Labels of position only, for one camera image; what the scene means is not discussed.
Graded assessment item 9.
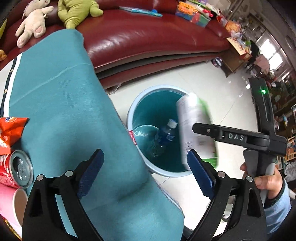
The green white medicine box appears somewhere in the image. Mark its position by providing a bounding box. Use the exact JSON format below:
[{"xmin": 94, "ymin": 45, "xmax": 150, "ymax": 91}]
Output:
[{"xmin": 176, "ymin": 93, "xmax": 219, "ymax": 171}]

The blue label water bottle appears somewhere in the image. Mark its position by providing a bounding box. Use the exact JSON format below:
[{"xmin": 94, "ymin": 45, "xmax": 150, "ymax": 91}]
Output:
[{"xmin": 147, "ymin": 118, "xmax": 178, "ymax": 158}]

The teal round trash bin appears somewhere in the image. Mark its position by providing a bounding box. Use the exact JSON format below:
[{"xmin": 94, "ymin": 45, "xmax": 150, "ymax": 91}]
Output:
[{"xmin": 126, "ymin": 84, "xmax": 218, "ymax": 178}]

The person's right hand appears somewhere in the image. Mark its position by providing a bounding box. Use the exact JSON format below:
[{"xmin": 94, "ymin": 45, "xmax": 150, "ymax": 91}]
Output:
[{"xmin": 254, "ymin": 168, "xmax": 283, "ymax": 200}]

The pink paper cup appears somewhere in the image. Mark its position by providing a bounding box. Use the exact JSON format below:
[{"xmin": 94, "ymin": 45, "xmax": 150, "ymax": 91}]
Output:
[{"xmin": 0, "ymin": 184, "xmax": 28, "ymax": 236}]

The red soda can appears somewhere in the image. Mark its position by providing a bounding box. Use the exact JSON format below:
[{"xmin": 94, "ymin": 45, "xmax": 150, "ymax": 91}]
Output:
[{"xmin": 0, "ymin": 150, "xmax": 34, "ymax": 189}]

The orange chip bag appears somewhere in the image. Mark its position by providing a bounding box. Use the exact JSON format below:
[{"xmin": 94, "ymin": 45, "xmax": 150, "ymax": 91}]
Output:
[{"xmin": 0, "ymin": 117, "xmax": 29, "ymax": 155}]

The colourful toy pile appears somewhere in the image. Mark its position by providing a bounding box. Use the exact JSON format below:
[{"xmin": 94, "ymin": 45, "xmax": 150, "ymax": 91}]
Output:
[{"xmin": 175, "ymin": 1, "xmax": 228, "ymax": 28}]

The dark red leather sofa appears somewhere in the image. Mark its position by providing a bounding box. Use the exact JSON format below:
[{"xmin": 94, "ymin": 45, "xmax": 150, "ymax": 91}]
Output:
[{"xmin": 1, "ymin": 1, "xmax": 230, "ymax": 89}]

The blue book on sofa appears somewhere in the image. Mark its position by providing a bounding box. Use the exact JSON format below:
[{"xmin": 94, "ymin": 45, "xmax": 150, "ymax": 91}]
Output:
[{"xmin": 119, "ymin": 6, "xmax": 163, "ymax": 18}]

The beige sheep plush toy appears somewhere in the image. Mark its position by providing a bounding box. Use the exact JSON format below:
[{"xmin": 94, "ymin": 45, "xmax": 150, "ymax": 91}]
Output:
[{"xmin": 15, "ymin": 0, "xmax": 54, "ymax": 48}]

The green dinosaur plush toy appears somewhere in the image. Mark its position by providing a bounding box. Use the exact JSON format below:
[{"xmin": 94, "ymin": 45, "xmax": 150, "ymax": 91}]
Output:
[{"xmin": 58, "ymin": 0, "xmax": 103, "ymax": 29}]

